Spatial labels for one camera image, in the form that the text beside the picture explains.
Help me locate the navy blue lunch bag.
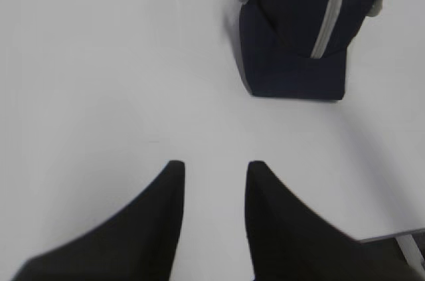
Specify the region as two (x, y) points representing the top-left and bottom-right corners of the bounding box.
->
(239, 0), (383, 101)

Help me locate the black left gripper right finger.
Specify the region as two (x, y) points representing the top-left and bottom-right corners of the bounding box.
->
(244, 161), (422, 280)

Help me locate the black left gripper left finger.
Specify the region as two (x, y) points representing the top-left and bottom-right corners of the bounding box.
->
(14, 161), (185, 280)

